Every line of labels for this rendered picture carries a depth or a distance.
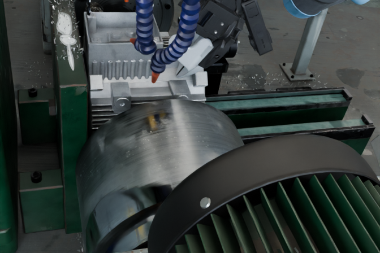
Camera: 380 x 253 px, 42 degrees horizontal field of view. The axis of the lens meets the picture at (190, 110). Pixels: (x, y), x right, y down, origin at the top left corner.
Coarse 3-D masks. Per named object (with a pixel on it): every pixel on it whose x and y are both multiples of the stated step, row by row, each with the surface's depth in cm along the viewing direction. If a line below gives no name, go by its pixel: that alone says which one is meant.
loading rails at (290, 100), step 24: (216, 96) 106; (240, 96) 108; (264, 96) 110; (288, 96) 112; (312, 96) 113; (336, 96) 114; (240, 120) 108; (264, 120) 110; (288, 120) 112; (312, 120) 114; (336, 120) 117; (360, 120) 108; (360, 144) 108
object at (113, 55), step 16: (96, 16) 84; (112, 16) 85; (128, 16) 86; (96, 32) 85; (112, 32) 82; (128, 32) 82; (96, 48) 77; (112, 48) 78; (128, 48) 78; (160, 48) 80; (96, 64) 79; (112, 64) 80; (128, 64) 81; (144, 64) 81
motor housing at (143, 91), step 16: (176, 64) 84; (112, 80) 81; (128, 80) 82; (144, 80) 83; (160, 80) 84; (192, 80) 85; (96, 96) 81; (144, 96) 81; (160, 96) 82; (192, 96) 85; (96, 112) 81; (112, 112) 81; (96, 128) 82
